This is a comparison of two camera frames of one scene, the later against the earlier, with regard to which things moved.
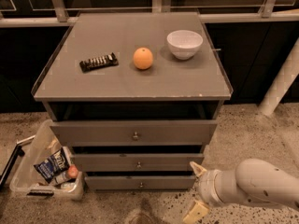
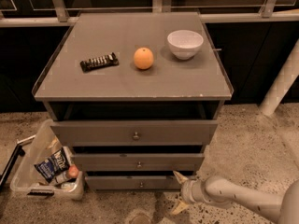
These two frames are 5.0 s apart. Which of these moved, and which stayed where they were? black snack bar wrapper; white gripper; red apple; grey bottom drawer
Moved: white gripper
Stayed: black snack bar wrapper; grey bottom drawer; red apple
